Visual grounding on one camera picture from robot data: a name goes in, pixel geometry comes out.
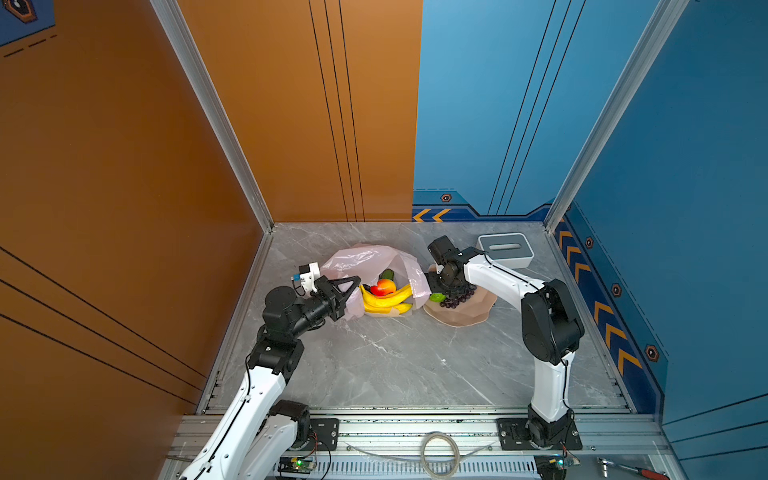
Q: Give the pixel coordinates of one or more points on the white grey tissue box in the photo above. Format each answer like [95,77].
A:
[509,250]

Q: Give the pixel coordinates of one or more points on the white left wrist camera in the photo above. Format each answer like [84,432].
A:
[304,281]

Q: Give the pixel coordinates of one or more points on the aluminium front rail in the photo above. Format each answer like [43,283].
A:
[447,444]

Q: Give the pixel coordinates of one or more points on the aluminium corner post right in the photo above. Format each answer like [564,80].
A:
[652,40]

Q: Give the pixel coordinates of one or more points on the beige fruit plate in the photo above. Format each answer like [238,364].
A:
[475,311]

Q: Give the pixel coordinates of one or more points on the aluminium corner post left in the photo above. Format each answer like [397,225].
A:
[176,29]

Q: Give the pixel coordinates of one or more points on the yellow banana bunch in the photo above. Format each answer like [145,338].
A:
[393,304]

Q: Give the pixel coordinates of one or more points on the red handled tool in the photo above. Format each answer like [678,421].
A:
[605,465]

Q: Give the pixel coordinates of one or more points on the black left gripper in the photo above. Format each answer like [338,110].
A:
[336,303]

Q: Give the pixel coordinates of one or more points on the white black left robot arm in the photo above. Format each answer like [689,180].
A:
[259,426]

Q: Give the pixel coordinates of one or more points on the orange green mango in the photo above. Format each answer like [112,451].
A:
[387,274]

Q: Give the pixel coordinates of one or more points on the pink plastic bag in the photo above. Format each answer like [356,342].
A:
[368,262]

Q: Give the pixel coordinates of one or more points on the dark purple grape bunch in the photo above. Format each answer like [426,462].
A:
[458,296]

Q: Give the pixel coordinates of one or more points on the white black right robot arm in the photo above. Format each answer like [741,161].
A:
[551,328]

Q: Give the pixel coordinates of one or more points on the aluminium corner post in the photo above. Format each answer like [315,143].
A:
[652,40]
[176,29]

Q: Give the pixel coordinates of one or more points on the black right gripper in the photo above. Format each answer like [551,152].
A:
[431,282]

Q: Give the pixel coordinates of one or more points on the green circuit board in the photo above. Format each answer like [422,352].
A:
[296,466]

